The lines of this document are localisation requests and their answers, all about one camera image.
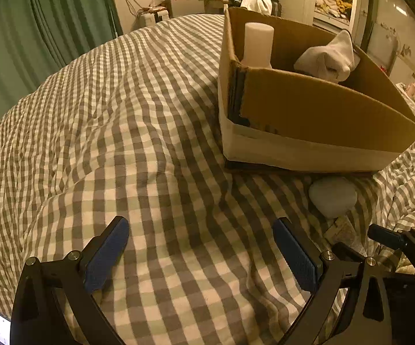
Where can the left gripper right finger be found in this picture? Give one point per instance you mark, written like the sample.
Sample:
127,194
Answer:
365,314

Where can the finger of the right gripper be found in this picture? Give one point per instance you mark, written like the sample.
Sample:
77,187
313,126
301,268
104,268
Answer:
346,253
391,239

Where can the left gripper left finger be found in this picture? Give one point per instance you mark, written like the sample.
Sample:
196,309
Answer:
37,317

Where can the grey sock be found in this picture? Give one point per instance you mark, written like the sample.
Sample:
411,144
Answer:
333,62

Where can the white plastic bottle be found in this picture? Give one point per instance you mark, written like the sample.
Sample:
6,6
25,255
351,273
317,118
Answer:
258,42

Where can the white smartphone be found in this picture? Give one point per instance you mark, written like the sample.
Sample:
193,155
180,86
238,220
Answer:
5,329

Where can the pale blue oval soap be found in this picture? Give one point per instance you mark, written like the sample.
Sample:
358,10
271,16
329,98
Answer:
333,196

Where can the brown cardboard box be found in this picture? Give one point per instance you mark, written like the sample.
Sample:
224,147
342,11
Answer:
286,119

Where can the grey checked duvet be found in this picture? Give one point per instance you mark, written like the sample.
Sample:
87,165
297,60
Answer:
131,129

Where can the white towel on chair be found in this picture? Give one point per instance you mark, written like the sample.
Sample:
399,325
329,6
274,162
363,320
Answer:
258,6

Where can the small silver fridge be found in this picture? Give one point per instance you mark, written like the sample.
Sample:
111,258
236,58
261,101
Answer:
179,8

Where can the green curtain left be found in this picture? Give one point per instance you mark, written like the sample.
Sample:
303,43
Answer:
40,37

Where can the white suitcase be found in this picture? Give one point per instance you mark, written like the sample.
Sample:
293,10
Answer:
152,16

